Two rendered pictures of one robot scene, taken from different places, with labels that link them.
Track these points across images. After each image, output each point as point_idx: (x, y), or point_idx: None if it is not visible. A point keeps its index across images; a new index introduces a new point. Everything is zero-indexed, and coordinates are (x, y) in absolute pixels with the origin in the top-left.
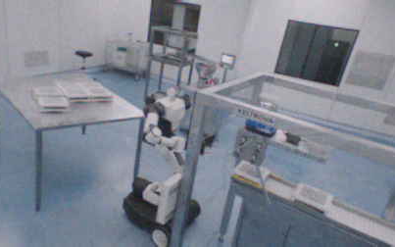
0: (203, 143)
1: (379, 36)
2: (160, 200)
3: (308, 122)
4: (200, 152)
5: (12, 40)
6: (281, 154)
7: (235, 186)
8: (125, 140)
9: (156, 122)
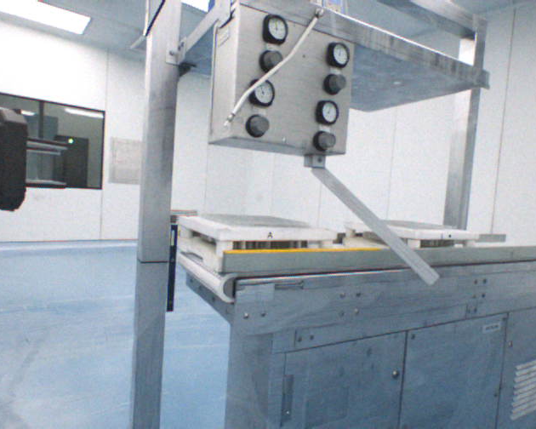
0: (9, 116)
1: (130, 119)
2: None
3: (75, 249)
4: None
5: None
6: (80, 295)
7: (256, 297)
8: None
9: None
